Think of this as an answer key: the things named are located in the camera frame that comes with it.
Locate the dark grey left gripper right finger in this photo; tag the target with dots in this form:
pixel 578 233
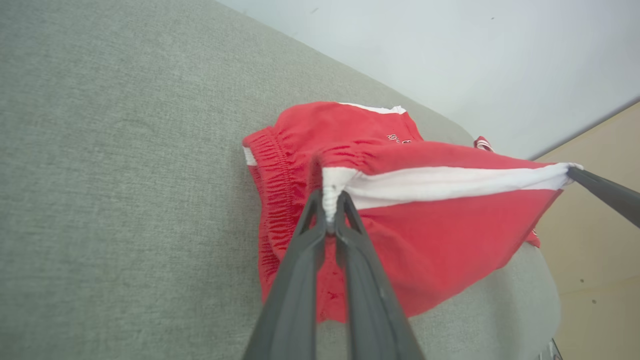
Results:
pixel 370 310

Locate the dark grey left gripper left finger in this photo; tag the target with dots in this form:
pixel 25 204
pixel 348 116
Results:
pixel 295 300

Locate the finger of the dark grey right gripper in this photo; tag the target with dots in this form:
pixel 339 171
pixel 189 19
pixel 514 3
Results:
pixel 615 195

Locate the red shorts with white stripes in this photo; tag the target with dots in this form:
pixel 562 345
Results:
pixel 425 240

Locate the red jersey with white trim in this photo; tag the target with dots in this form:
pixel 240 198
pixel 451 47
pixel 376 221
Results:
pixel 483 144

